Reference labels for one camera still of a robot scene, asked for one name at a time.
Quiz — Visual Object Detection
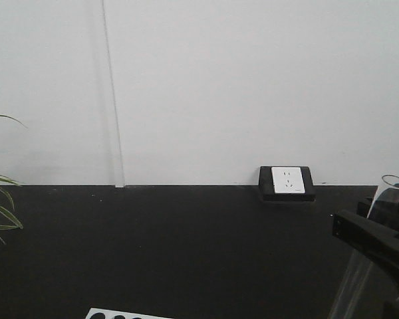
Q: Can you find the tall clear glass cylinder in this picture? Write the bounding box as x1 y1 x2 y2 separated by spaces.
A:
329 174 399 318

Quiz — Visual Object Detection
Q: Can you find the white test tube rack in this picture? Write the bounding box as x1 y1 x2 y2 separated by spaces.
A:
85 308 166 319

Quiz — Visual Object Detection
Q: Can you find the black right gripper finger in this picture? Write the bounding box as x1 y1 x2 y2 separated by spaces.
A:
357 181 399 232
332 210 399 292

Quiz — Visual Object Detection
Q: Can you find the white wall power socket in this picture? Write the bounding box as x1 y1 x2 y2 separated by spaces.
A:
258 166 316 202

